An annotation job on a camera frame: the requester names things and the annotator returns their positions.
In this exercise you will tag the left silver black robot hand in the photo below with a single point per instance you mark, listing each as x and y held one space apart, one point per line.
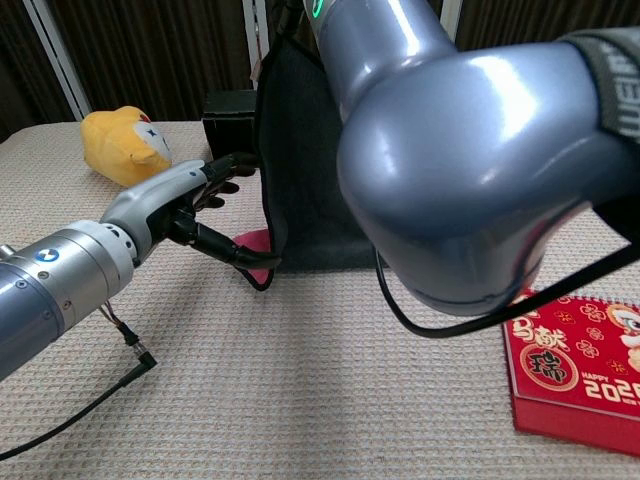
150 195

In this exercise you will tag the black open box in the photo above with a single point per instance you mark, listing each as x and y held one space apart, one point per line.
225 125

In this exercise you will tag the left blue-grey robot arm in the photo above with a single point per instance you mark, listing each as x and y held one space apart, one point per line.
50 290

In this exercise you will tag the pink and grey microfibre towel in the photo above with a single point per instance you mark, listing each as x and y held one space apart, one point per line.
300 200

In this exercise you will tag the red desk calendar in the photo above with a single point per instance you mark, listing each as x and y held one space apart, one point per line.
565 375

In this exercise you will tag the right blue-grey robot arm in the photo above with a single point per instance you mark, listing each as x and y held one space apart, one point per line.
450 175

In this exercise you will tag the yellow plush toy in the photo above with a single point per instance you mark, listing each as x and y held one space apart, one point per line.
115 145

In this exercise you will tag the beige woven tablecloth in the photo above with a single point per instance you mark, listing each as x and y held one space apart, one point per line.
250 375

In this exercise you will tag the grey metal partition post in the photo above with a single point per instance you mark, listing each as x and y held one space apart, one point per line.
56 60
252 30
450 15

